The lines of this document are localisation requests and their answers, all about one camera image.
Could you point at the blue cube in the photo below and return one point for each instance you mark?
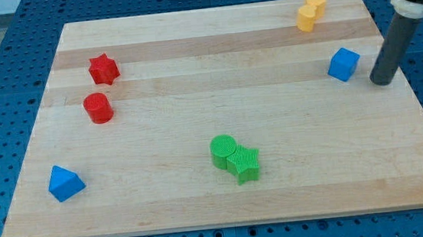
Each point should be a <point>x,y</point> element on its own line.
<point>343,64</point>

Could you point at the green cylinder block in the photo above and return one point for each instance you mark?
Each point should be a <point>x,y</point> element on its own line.
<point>221,147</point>

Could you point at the wooden board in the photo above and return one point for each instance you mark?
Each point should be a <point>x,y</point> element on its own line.
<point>326,148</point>

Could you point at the green star block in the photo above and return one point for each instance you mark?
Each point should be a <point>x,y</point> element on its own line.
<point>244,164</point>

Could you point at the red cylinder block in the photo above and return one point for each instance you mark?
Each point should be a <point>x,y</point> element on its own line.
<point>98,108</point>

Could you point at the red star block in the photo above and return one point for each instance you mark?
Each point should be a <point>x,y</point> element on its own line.
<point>103,70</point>

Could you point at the yellow heart block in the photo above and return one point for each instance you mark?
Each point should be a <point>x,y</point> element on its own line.
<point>306,18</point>

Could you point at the yellow hexagon block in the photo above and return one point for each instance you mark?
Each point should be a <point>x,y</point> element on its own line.
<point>320,6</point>

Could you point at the blue triangular prism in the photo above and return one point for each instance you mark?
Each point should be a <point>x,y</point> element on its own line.
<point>64,183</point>

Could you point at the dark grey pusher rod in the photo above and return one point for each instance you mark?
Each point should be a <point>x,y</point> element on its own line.
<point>398,37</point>

